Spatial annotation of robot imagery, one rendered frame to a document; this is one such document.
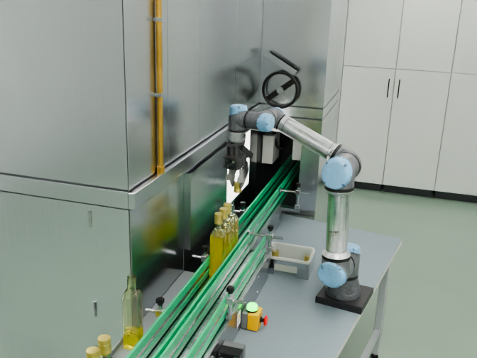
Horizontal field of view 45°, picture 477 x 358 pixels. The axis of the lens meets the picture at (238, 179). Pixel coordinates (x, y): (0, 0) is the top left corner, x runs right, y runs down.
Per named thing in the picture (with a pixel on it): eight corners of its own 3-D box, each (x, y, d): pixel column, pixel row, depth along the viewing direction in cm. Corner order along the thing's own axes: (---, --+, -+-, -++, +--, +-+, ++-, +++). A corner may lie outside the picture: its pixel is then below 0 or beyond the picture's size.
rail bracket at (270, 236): (248, 245, 272) (248, 221, 268) (282, 251, 268) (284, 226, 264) (245, 248, 269) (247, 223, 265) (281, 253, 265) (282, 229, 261)
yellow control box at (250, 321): (245, 319, 236) (245, 304, 234) (262, 323, 234) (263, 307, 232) (240, 329, 230) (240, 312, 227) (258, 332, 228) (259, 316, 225)
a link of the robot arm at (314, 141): (373, 155, 238) (275, 99, 253) (365, 161, 229) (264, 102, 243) (360, 178, 243) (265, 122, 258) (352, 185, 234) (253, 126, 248)
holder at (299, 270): (260, 256, 293) (261, 241, 290) (314, 264, 285) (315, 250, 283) (251, 270, 277) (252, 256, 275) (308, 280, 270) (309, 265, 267)
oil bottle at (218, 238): (213, 270, 248) (214, 224, 241) (226, 273, 247) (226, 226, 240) (209, 276, 243) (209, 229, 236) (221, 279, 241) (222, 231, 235)
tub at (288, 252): (270, 256, 291) (271, 240, 289) (314, 263, 285) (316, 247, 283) (262, 271, 276) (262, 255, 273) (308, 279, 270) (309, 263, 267)
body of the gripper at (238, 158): (221, 169, 247) (222, 141, 244) (232, 164, 254) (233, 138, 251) (237, 172, 244) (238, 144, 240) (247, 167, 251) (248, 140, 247)
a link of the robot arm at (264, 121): (279, 111, 241) (255, 108, 246) (267, 115, 232) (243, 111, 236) (277, 129, 243) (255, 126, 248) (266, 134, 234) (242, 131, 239)
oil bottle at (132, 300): (128, 339, 199) (125, 270, 190) (143, 341, 198) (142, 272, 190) (123, 349, 194) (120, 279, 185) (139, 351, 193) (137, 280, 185)
